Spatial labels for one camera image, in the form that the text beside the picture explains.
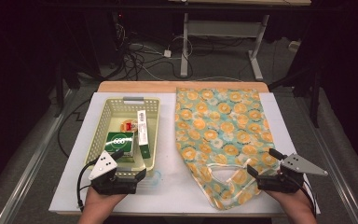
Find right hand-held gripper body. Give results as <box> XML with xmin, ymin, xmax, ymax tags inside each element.
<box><xmin>256</xmin><ymin>152</ymin><xmax>328</xmax><ymax>194</ymax></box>

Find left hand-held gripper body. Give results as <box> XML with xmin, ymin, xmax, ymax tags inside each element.
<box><xmin>88</xmin><ymin>150</ymin><xmax>138</xmax><ymax>196</ymax></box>

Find square green box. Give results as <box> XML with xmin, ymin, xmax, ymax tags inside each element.
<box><xmin>104</xmin><ymin>131</ymin><xmax>136</xmax><ymax>163</ymax></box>

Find small orange red snack packet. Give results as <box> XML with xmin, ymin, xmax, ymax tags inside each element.
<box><xmin>119</xmin><ymin>119</ymin><xmax>139</xmax><ymax>133</ymax></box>

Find long white green box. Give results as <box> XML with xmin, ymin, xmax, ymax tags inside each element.
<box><xmin>136</xmin><ymin>109</ymin><xmax>152</xmax><ymax>160</ymax></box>

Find pale yellow plastic basket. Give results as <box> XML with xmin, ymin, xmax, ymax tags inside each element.
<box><xmin>84</xmin><ymin>96</ymin><xmax>161</xmax><ymax>177</ymax></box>

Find orange floral fabric bag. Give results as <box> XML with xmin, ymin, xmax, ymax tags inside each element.
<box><xmin>174</xmin><ymin>87</ymin><xmax>281</xmax><ymax>211</ymax></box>

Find person's right hand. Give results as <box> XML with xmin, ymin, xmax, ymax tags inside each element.
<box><xmin>264</xmin><ymin>189</ymin><xmax>315</xmax><ymax>217</ymax></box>

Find person's left hand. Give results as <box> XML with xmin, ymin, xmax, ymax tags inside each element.
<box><xmin>82</xmin><ymin>186</ymin><xmax>127</xmax><ymax>216</ymax></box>

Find clear plastic sleeve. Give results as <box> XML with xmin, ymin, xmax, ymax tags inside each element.
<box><xmin>136</xmin><ymin>169</ymin><xmax>163</xmax><ymax>190</ymax></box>

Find white table mat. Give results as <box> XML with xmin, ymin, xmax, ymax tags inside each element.
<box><xmin>48</xmin><ymin>91</ymin><xmax>321</xmax><ymax>216</ymax></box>

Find wooden table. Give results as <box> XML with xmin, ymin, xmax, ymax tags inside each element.
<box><xmin>55</xmin><ymin>80</ymin><xmax>311</xmax><ymax>218</ymax></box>

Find black stand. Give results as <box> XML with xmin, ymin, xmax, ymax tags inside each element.
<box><xmin>54</xmin><ymin>59</ymin><xmax>82</xmax><ymax>118</ymax></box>
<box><xmin>268</xmin><ymin>62</ymin><xmax>322</xmax><ymax>129</ymax></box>

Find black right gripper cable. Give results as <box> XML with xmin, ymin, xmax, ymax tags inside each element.
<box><xmin>302</xmin><ymin>180</ymin><xmax>318</xmax><ymax>217</ymax></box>

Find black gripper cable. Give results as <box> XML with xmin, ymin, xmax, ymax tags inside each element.
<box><xmin>76</xmin><ymin>159</ymin><xmax>99</xmax><ymax>213</ymax></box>
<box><xmin>302</xmin><ymin>180</ymin><xmax>318</xmax><ymax>217</ymax></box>

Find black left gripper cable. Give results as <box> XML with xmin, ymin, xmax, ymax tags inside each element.
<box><xmin>76</xmin><ymin>159</ymin><xmax>99</xmax><ymax>213</ymax></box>

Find metal floor rail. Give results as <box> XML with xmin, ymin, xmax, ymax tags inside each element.
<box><xmin>0</xmin><ymin>90</ymin><xmax>76</xmax><ymax>224</ymax></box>
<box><xmin>301</xmin><ymin>124</ymin><xmax>358</xmax><ymax>224</ymax></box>

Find black floor cable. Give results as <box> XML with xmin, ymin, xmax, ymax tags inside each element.
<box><xmin>57</xmin><ymin>99</ymin><xmax>91</xmax><ymax>158</ymax></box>

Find tangle of floor cables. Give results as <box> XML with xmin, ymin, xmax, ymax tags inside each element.
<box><xmin>111</xmin><ymin>12</ymin><xmax>195</xmax><ymax>82</ymax></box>

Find white metal frame desk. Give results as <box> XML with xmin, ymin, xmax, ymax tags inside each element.
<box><xmin>167</xmin><ymin>0</ymin><xmax>312</xmax><ymax>81</ymax></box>

